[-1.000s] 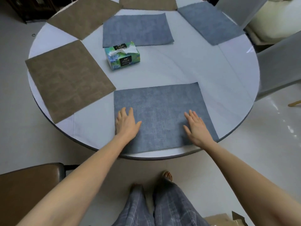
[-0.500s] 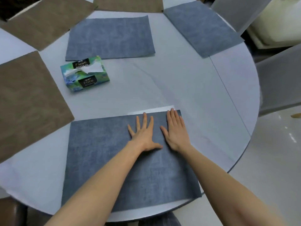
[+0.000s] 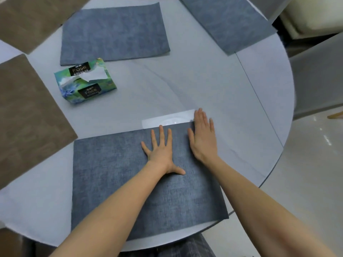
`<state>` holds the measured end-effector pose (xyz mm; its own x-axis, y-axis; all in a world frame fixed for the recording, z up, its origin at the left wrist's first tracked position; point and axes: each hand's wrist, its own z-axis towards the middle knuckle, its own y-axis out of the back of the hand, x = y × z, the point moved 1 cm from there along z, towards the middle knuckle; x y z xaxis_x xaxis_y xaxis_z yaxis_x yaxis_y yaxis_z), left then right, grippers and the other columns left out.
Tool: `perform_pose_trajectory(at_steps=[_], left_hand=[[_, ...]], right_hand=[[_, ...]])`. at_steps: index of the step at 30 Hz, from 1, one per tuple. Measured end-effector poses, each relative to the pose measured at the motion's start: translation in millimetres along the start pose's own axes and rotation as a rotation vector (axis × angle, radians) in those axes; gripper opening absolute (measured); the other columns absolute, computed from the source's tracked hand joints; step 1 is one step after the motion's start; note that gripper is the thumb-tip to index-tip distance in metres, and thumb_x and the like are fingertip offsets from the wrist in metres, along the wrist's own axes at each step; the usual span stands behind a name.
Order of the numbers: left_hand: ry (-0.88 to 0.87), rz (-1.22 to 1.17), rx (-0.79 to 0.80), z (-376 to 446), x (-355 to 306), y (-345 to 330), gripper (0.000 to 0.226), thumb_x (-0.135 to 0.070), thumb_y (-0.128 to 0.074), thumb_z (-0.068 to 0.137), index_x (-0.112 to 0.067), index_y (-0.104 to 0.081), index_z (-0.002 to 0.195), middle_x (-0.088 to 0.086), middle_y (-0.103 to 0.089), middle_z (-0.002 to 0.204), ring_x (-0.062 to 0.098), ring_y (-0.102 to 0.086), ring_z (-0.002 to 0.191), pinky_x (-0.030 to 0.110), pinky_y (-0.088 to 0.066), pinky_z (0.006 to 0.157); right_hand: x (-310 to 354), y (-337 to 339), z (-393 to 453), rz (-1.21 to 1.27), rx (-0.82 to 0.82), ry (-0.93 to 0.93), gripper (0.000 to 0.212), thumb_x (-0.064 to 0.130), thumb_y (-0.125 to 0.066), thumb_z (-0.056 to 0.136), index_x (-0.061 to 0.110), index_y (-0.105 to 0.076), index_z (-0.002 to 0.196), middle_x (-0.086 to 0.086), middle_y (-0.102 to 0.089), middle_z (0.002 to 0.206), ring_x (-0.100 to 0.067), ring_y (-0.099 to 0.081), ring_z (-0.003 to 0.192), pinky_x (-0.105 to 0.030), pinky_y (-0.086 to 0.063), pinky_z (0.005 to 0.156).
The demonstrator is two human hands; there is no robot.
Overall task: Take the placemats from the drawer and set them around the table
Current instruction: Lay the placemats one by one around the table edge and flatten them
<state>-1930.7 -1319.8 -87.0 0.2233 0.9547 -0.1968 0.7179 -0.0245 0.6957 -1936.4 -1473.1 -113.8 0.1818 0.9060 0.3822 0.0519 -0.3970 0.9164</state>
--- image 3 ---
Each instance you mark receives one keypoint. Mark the brown leather chair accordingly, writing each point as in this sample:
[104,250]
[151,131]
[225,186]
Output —
[21,243]

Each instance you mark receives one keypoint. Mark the person's left forearm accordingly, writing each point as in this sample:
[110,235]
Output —
[112,216]

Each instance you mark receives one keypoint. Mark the person's left hand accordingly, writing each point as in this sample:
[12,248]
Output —
[160,157]

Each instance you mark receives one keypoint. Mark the person's right hand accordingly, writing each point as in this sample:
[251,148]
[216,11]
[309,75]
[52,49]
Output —
[203,141]

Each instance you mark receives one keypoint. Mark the brown placemat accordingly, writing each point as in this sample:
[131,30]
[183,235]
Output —
[26,125]
[34,21]

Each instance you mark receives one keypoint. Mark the blue grey placemat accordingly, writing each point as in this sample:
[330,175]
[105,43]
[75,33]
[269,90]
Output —
[227,21]
[115,34]
[107,171]

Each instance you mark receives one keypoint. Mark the person's right forearm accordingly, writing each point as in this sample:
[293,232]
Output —
[268,216]

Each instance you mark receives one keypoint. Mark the blue green tissue pack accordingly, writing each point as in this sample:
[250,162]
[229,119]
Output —
[85,85]

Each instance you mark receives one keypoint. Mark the round grey marble table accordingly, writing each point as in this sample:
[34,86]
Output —
[201,77]

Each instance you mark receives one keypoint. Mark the light wooden high chair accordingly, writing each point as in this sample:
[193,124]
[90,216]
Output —
[336,115]

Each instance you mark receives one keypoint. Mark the cream upholstered seat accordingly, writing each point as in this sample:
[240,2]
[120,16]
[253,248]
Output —
[313,16]

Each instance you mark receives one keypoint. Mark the grey plain back chair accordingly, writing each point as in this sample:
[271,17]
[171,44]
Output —
[319,77]

